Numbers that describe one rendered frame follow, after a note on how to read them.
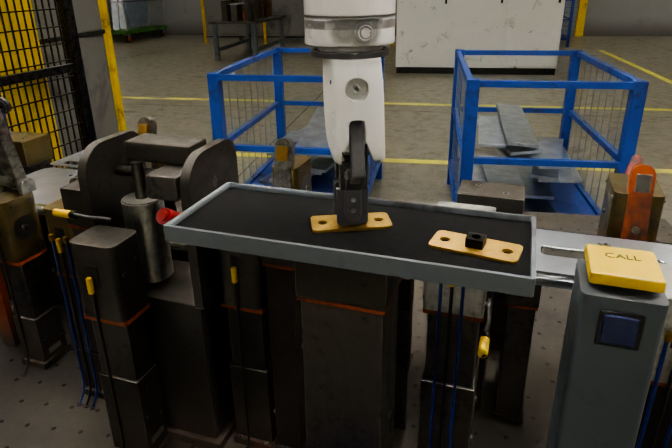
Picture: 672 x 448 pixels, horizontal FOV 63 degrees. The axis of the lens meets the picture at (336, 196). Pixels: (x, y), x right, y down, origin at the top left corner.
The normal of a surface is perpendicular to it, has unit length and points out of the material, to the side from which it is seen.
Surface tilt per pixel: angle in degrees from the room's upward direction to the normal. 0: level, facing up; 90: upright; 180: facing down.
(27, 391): 0
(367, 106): 87
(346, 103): 85
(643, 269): 0
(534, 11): 90
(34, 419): 0
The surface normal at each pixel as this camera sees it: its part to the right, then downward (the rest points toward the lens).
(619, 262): -0.01, -0.93
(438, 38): -0.16, 0.37
